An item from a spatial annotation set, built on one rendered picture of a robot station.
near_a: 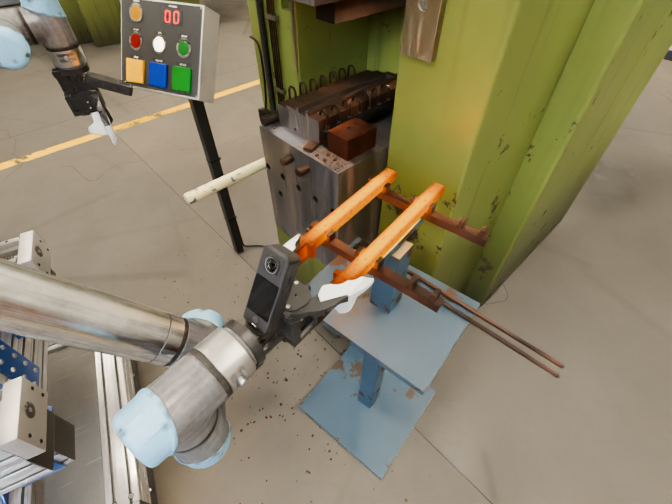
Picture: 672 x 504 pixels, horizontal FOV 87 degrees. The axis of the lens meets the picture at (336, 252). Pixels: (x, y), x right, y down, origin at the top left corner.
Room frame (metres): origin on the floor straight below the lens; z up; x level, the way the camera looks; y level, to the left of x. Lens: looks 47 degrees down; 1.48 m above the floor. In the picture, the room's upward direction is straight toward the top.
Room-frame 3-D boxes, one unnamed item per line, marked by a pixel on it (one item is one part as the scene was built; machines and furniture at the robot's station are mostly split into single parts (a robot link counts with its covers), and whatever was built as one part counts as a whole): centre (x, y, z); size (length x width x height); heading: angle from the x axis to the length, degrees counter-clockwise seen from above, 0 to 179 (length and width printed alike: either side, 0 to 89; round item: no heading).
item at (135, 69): (1.31, 0.70, 1.01); 0.07 x 0.05 x 0.07; 68
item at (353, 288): (0.31, -0.02, 1.04); 0.09 x 0.03 x 0.06; 105
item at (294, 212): (1.15, -0.08, 0.69); 0.56 x 0.38 x 0.45; 133
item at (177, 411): (0.15, 0.19, 1.05); 0.11 x 0.08 x 0.09; 141
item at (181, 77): (1.24, 0.52, 1.01); 0.07 x 0.05 x 0.07; 68
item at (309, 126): (1.18, -0.03, 0.96); 0.42 x 0.20 x 0.09; 133
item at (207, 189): (1.23, 0.42, 0.62); 0.44 x 0.05 x 0.05; 133
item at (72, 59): (0.99, 0.69, 1.15); 0.08 x 0.08 x 0.05
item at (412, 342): (0.54, -0.13, 0.70); 0.40 x 0.30 x 0.02; 51
